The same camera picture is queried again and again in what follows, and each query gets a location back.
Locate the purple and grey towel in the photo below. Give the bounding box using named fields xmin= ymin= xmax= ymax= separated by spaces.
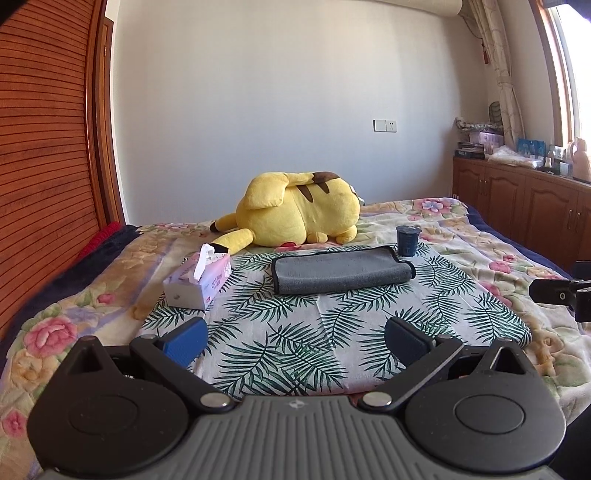
xmin=271 ymin=246 xmax=416 ymax=295

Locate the wooden low cabinet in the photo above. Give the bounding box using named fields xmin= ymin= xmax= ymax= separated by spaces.
xmin=453 ymin=158 xmax=590 ymax=271

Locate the pink tissue box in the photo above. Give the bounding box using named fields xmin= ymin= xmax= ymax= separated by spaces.
xmin=163 ymin=244 xmax=231 ymax=310

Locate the floral bed quilt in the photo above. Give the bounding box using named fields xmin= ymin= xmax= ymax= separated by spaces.
xmin=1 ymin=198 xmax=590 ymax=479

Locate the palm leaf print cloth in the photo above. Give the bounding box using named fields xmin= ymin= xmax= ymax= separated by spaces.
xmin=138 ymin=241 xmax=535 ymax=400

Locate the pink figurine on sill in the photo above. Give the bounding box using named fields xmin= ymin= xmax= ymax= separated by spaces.
xmin=571 ymin=138 xmax=591 ymax=184

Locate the dark blue blanket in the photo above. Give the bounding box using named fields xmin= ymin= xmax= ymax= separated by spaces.
xmin=1 ymin=225 xmax=139 ymax=366

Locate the dark blue cup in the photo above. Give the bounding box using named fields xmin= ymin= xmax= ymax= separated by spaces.
xmin=397 ymin=225 xmax=422 ymax=257

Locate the blue picture box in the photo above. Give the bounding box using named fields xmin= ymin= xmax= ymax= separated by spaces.
xmin=517 ymin=138 xmax=546 ymax=160

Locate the plastic bag on cabinet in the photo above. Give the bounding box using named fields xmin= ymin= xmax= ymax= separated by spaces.
xmin=487 ymin=145 xmax=544 ymax=170

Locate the red cloth by headboard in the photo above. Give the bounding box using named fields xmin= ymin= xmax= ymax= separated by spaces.
xmin=74 ymin=222 xmax=122 ymax=263

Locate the stack of boxes on cabinet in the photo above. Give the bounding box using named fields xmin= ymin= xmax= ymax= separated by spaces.
xmin=455 ymin=117 xmax=505 ymax=160

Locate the yellow Pikachu plush toy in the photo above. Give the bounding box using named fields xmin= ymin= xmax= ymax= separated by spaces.
xmin=211 ymin=172 xmax=361 ymax=255

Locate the wooden slatted headboard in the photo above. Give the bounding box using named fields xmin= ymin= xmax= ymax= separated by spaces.
xmin=1 ymin=1 xmax=123 ymax=333

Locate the patterned beige curtain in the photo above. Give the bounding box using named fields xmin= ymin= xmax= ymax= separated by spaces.
xmin=469 ymin=0 xmax=525 ymax=149

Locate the white wall switch socket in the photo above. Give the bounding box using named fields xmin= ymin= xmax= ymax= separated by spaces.
xmin=373 ymin=119 xmax=398 ymax=133

